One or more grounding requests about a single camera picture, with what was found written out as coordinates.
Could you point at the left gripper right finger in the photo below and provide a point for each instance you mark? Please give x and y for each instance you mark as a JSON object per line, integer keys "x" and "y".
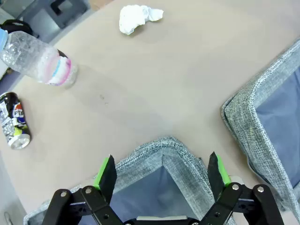
{"x": 218, "y": 173}

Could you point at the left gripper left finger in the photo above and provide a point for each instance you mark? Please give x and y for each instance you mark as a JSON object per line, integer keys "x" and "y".
{"x": 104, "y": 173}

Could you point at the black crushed soda can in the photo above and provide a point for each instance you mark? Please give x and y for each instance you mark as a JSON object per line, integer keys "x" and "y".
{"x": 14, "y": 117}

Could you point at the clear plastic water bottle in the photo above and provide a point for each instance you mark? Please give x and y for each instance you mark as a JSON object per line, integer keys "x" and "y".
{"x": 30, "y": 54}

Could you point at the white paper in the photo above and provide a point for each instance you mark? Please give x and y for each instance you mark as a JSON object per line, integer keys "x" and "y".
{"x": 131, "y": 18}

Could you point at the grey fabric basket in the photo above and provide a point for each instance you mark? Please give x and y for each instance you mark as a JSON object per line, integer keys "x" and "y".
{"x": 246, "y": 112}
{"x": 150, "y": 152}

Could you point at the grey plastic stool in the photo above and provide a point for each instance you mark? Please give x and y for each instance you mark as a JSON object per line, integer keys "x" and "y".
{"x": 42, "y": 16}

